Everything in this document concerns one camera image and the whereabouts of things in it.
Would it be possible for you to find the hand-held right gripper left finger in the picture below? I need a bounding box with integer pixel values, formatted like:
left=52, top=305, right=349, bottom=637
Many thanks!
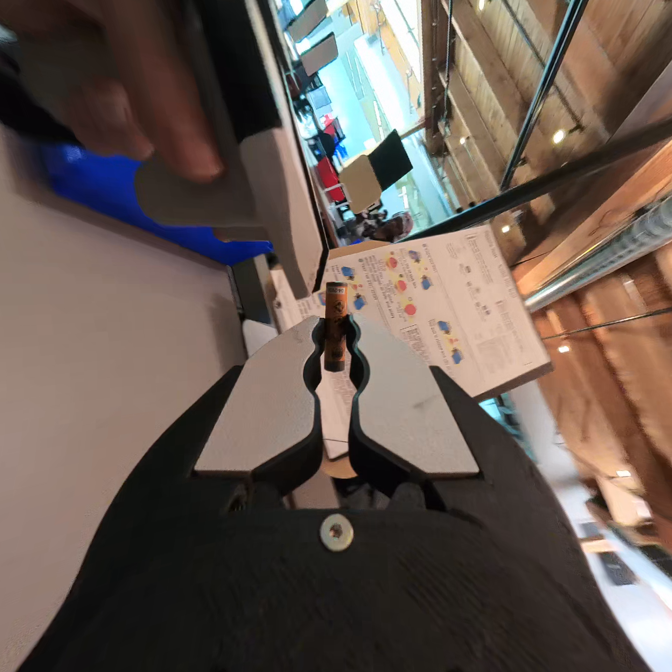
left=194, top=315, right=323, bottom=494

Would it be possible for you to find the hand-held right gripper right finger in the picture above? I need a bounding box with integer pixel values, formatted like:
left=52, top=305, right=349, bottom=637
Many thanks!
left=348, top=314, right=481, bottom=498

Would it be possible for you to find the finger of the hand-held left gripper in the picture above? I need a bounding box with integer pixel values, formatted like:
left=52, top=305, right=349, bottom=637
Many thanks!
left=239, top=125, right=330, bottom=300

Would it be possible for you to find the orange battery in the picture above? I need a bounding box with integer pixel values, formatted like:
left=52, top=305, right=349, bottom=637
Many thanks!
left=324, top=281, right=350, bottom=373

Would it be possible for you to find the blue plastic bin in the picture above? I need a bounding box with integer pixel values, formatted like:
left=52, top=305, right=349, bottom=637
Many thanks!
left=42, top=142, right=275, bottom=267

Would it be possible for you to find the person's left hand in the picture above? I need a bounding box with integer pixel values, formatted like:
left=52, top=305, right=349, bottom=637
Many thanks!
left=0, top=0, right=228, bottom=184

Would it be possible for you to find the red plastic bin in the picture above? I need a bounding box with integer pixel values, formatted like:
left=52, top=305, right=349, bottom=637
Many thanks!
left=315, top=156, right=347, bottom=204

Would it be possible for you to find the beige board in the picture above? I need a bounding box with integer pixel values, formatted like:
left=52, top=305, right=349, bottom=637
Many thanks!
left=340, top=155, right=383, bottom=213

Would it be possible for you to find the printed instruction sheet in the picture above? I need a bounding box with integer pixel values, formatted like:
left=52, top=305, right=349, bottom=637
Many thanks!
left=275, top=226, right=547, bottom=460

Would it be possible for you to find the black foam panel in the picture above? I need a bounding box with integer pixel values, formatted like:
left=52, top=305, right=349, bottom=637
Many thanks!
left=367, top=128, right=414, bottom=192

